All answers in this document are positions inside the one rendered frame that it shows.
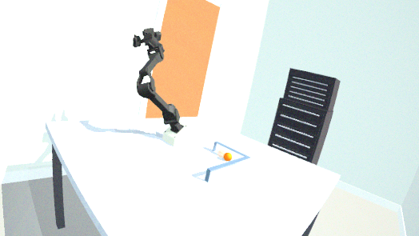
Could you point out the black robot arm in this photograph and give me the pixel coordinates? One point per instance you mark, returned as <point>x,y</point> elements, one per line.
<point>147,90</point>

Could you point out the clear low walls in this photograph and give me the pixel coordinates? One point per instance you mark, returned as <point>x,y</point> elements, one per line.
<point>226,170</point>

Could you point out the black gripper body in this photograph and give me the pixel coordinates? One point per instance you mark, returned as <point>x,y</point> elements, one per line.
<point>137,40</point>

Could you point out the light blue l-shaped wall top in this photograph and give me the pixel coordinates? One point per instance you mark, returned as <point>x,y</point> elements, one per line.
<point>225,164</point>

